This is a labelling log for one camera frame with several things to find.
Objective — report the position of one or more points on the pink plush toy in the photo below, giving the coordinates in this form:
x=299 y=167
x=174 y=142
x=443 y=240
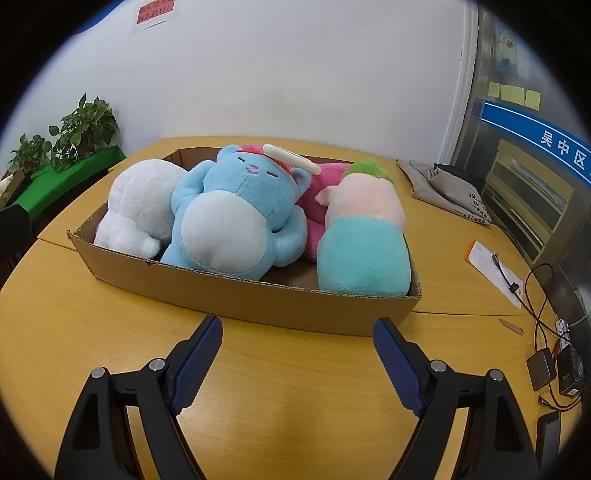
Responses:
x=318 y=184

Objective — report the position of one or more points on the brown cardboard box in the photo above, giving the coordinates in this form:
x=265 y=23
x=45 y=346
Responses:
x=231 y=300

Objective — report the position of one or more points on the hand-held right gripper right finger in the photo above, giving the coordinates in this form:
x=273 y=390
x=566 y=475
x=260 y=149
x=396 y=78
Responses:
x=397 y=364

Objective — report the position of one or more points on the black phone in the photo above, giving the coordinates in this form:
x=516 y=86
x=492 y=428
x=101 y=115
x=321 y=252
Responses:
x=548 y=438

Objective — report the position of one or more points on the white paper with orange edge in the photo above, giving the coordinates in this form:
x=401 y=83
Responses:
x=487 y=267

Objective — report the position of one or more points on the white plush toy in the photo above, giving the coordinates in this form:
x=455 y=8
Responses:
x=138 y=207

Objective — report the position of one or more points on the large potted green plant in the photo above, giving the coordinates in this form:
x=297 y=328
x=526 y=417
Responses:
x=83 y=127

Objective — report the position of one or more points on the small potted green plant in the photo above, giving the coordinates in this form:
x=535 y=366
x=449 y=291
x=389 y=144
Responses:
x=30 y=152

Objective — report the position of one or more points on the red wall notice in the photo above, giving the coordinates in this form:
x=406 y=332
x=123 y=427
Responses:
x=156 y=11

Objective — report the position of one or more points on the blue plush bear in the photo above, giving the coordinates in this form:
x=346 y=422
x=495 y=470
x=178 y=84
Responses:
x=221 y=203

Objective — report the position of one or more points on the blue window banner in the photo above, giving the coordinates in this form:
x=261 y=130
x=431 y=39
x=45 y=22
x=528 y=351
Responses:
x=531 y=127

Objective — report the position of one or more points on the teal plush with green hair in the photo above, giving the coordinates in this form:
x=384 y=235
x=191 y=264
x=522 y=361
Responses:
x=364 y=249

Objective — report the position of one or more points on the cartoon poster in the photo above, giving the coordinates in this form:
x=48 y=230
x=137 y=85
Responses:
x=510 y=48

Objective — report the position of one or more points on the cream plastic frame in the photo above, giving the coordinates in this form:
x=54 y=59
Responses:
x=291 y=159

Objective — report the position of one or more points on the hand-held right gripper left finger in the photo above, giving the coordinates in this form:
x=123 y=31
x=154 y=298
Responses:
x=198 y=364

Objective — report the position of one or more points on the yellow sticky note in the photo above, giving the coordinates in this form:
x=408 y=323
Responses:
x=494 y=90
x=518 y=95
x=533 y=99
x=506 y=92

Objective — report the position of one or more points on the white power strip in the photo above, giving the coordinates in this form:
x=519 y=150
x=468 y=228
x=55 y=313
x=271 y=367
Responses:
x=562 y=328

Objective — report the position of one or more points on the dark chair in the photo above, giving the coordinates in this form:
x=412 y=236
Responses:
x=14 y=235

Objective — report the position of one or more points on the grey power adapter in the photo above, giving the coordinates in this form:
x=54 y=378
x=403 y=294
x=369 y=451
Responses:
x=541 y=369

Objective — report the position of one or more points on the small wooden stick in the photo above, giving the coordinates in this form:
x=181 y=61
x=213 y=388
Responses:
x=511 y=326

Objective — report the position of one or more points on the yellow shelf cabinet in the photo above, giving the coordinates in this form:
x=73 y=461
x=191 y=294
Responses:
x=531 y=198

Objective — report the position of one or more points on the green cloth table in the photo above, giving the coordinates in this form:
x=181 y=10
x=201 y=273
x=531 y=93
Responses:
x=69 y=177

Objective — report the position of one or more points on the black box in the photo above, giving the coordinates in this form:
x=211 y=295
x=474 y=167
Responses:
x=573 y=369

